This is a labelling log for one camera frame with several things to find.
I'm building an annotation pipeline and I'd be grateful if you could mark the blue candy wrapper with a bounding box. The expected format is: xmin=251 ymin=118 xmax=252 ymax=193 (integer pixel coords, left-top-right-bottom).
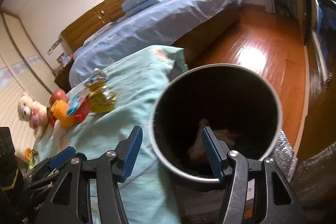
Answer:
xmin=67 ymin=95 xmax=86 ymax=117

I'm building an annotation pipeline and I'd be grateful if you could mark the orange plastic toy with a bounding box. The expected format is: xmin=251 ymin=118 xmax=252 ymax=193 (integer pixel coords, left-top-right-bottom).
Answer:
xmin=51 ymin=100 xmax=76 ymax=130

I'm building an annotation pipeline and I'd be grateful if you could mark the red cookie wrapper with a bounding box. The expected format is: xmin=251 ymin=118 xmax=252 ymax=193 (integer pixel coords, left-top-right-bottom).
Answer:
xmin=74 ymin=98 xmax=91 ymax=123

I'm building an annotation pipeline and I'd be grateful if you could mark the cream teddy bear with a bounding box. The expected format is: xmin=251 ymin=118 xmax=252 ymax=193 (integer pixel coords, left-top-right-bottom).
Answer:
xmin=18 ymin=92 xmax=49 ymax=140

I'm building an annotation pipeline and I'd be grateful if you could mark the red apple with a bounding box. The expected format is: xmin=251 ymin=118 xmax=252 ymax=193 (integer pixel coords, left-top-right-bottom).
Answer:
xmin=49 ymin=89 xmax=68 ymax=106

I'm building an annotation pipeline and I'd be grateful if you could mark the dark wooden nightstand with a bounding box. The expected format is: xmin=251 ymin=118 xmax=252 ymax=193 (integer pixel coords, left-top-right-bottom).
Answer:
xmin=55 ymin=60 xmax=74 ymax=93

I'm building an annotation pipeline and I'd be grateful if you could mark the blue sheeted large bed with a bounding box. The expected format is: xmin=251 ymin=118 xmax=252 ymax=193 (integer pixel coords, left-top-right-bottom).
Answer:
xmin=69 ymin=0 xmax=242 ymax=88

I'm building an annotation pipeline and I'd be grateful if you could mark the round metal trash bin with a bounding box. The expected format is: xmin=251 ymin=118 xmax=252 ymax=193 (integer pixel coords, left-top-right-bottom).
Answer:
xmin=149 ymin=64 xmax=282 ymax=184

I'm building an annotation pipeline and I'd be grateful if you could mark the black foam block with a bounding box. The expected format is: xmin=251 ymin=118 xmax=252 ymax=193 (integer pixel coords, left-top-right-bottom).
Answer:
xmin=0 ymin=127 xmax=18 ymax=188

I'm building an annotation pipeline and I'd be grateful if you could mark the framed photo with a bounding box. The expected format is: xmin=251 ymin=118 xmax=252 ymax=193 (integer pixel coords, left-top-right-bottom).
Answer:
xmin=56 ymin=53 xmax=73 ymax=68

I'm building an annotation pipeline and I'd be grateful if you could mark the white sliding wardrobe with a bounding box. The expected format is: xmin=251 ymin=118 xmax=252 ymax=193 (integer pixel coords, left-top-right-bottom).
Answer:
xmin=0 ymin=11 xmax=59 ymax=161

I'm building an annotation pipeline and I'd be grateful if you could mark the sunflower decoration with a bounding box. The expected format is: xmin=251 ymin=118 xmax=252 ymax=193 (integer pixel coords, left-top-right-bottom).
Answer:
xmin=25 ymin=148 xmax=39 ymax=169

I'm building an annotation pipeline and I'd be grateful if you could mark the wooden headboard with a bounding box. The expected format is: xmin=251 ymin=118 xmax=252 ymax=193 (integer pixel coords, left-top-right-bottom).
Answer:
xmin=60 ymin=0 xmax=125 ymax=52

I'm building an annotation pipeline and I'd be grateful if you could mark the silver blue wrapper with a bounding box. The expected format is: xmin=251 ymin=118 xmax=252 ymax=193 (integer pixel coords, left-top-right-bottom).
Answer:
xmin=84 ymin=68 xmax=107 ymax=87

